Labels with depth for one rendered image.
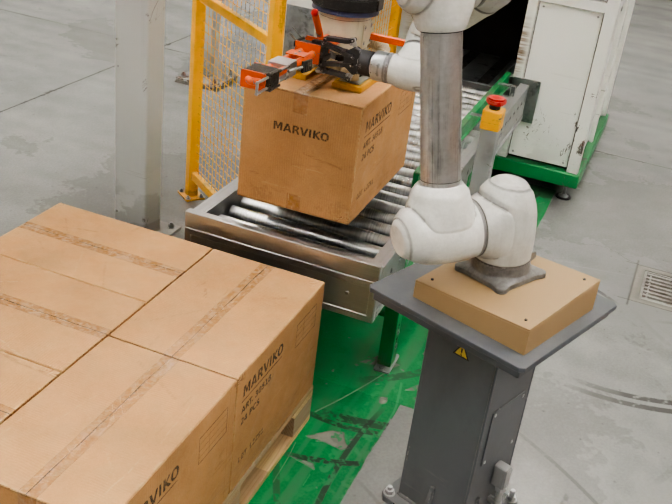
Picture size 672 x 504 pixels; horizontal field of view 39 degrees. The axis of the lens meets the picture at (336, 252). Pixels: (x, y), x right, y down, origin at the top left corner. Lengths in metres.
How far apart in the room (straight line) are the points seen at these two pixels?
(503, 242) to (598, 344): 1.64
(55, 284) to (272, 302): 0.64
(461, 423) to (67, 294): 1.19
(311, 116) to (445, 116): 0.75
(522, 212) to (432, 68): 0.44
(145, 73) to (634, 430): 2.34
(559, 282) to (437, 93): 0.64
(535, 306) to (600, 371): 1.42
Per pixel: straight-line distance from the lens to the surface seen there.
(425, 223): 2.32
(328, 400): 3.35
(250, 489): 2.94
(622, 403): 3.69
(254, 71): 2.58
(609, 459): 3.40
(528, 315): 2.40
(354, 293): 3.02
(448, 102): 2.28
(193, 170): 4.63
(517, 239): 2.45
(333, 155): 2.95
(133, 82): 4.01
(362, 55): 2.83
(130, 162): 4.14
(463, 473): 2.79
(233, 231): 3.11
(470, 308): 2.42
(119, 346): 2.60
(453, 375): 2.65
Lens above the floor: 2.01
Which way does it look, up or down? 28 degrees down
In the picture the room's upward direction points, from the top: 7 degrees clockwise
